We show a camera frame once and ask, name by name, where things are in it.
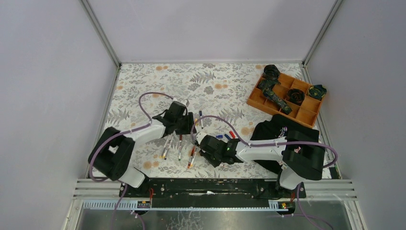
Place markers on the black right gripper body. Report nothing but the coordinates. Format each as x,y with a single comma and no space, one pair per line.
208,151

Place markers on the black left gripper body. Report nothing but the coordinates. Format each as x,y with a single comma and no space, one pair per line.
186,122

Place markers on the red pen cap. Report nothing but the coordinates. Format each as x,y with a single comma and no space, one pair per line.
232,134

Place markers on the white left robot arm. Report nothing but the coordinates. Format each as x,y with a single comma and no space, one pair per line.
113,151

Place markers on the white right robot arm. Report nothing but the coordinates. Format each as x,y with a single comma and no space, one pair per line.
268,150

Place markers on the white pen brown cap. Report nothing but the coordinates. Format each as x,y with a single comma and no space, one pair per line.
180,146

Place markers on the white pen black cap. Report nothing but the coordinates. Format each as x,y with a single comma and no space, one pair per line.
196,152

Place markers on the clear pen orange end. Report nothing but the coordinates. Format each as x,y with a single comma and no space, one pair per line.
191,157

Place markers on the white pen blue end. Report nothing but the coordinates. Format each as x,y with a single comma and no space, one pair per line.
168,148

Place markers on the white pen yellow end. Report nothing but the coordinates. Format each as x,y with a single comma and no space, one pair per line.
165,146

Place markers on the floral patterned table mat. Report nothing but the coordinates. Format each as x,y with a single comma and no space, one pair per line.
225,94

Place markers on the black floral cloth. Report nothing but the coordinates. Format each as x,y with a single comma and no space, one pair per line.
272,130

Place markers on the dark patterned fabric roll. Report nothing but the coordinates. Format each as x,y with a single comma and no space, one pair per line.
266,86

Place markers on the dark rolled fabric flower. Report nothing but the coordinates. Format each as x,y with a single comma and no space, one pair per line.
271,72

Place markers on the dark rolled flower in tray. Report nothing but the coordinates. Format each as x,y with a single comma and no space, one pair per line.
295,96

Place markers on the wooden compartment tray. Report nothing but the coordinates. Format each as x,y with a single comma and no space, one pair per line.
306,114

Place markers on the dark green rolled flower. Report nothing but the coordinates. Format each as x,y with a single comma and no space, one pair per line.
317,92

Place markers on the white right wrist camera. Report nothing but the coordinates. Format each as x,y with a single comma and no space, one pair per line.
200,136

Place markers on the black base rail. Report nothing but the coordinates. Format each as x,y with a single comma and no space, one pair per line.
211,193

